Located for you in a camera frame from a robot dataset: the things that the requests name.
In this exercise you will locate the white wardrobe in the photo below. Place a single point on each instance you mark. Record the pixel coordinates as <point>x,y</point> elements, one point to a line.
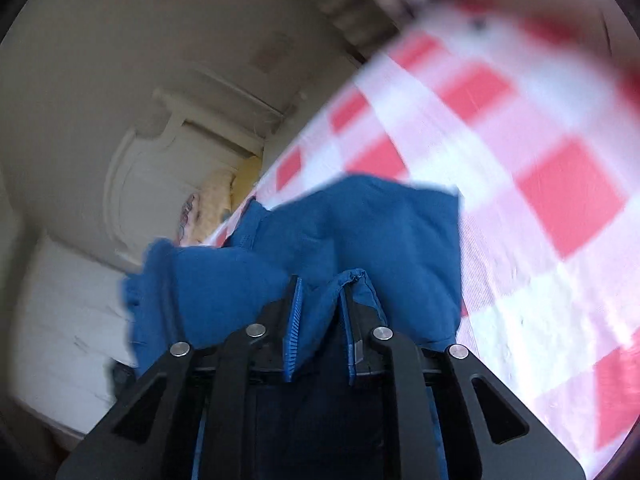
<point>65,335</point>

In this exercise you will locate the blue puffer jacket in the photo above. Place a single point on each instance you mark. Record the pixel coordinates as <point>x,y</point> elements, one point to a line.
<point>350,230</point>

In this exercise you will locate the cream pillow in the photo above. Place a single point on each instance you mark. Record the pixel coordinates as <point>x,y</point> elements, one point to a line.
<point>215,200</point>

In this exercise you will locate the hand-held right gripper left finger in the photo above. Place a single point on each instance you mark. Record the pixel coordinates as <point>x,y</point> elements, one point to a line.
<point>292,335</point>

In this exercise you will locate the pink checkered bed sheet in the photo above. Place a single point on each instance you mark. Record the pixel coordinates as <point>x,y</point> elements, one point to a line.
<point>500,270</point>

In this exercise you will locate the colourful patterned pillow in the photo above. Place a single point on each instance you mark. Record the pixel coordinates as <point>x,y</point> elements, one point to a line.
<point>187,220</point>

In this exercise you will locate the white bed headboard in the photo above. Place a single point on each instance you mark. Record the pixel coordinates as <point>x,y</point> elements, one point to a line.
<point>150,180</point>

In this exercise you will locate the yellow pillow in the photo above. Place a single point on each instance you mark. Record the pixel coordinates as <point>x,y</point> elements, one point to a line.
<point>247,180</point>

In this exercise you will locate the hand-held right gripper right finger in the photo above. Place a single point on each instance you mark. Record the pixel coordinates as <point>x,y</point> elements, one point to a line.
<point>360,345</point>

